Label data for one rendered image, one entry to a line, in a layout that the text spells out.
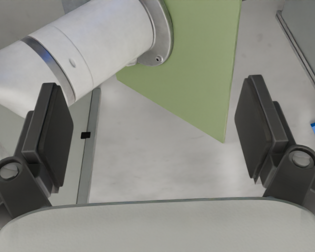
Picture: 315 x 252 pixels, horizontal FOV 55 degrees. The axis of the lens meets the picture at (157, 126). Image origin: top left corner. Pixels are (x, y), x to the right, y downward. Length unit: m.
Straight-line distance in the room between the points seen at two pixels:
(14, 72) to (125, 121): 1.91
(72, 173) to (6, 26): 0.88
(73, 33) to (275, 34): 1.61
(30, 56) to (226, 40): 0.27
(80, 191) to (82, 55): 1.22
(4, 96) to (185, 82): 0.31
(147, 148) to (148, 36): 2.10
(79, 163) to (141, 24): 1.29
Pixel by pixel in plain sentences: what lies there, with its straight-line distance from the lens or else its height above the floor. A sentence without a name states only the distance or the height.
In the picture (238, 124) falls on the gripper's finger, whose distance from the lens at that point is 0.16.
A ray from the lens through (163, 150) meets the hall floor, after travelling 2.62.
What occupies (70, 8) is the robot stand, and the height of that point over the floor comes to 0.93.
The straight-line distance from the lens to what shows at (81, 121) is 1.92.
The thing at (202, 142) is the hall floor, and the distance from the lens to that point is 2.57.
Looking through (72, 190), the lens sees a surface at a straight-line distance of 1.65.
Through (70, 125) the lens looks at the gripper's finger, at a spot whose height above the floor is 1.43.
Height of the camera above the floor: 1.53
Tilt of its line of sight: 40 degrees down
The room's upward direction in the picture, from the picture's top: 177 degrees clockwise
